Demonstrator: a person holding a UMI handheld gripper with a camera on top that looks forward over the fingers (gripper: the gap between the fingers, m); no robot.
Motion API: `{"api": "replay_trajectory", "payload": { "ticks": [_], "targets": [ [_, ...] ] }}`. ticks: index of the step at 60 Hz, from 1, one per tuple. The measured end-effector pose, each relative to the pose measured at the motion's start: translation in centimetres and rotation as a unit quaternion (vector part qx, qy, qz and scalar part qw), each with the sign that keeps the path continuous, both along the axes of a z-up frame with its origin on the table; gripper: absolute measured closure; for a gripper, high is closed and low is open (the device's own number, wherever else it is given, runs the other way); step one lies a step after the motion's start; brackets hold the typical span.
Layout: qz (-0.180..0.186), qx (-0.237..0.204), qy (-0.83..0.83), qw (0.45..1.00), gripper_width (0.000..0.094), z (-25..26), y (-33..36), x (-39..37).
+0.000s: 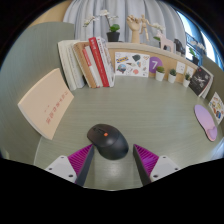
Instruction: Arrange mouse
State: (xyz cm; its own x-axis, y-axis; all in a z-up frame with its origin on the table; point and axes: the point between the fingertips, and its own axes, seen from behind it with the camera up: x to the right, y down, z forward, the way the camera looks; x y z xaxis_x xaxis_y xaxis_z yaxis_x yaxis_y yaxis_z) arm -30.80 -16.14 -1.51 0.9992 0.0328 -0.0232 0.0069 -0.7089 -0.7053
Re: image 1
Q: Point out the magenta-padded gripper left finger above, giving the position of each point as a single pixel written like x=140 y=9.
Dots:
x=63 y=166

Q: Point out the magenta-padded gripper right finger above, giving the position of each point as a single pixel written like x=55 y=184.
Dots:
x=161 y=166

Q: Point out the black computer mouse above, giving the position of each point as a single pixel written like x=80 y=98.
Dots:
x=108 y=141

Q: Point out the round purple mouse pad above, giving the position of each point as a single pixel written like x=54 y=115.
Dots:
x=205 y=120

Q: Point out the beige book with red print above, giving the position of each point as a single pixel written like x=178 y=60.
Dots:
x=45 y=103

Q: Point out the colourful food sticker sheet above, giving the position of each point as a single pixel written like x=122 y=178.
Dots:
x=217 y=107

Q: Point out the small potted succulent white pot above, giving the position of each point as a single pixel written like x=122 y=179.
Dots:
x=186 y=82
x=160 y=76
x=172 y=78

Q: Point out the black book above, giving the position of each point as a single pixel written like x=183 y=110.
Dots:
x=199 y=81

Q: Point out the thick white book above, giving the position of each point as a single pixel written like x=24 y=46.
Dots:
x=68 y=65

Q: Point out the round purple number sticker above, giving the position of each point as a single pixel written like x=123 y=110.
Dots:
x=155 y=64

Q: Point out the white book with red spine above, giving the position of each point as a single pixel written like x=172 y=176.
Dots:
x=91 y=66

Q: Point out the white sticker sheet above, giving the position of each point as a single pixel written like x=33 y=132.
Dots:
x=132 y=64

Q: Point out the brown kraft book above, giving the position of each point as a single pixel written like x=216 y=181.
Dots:
x=81 y=60

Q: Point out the white orchid in black pot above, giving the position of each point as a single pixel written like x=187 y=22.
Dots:
x=113 y=36
x=195 y=59
x=157 y=26

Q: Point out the dark wooden horse figure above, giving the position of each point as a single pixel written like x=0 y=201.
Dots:
x=178 y=46

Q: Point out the pink wooden horse figure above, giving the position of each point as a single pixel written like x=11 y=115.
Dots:
x=165 y=42

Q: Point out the wooden mannequin figure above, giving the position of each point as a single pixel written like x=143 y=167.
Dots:
x=145 y=27

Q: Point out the wooden hand model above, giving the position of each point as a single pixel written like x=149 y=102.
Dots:
x=134 y=28

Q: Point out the grey curtain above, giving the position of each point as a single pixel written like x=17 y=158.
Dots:
x=90 y=11

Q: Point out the white wall socket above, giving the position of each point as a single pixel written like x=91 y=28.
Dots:
x=180 y=67
x=190 y=71

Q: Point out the window with dark frame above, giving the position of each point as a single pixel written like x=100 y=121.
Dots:
x=200 y=36

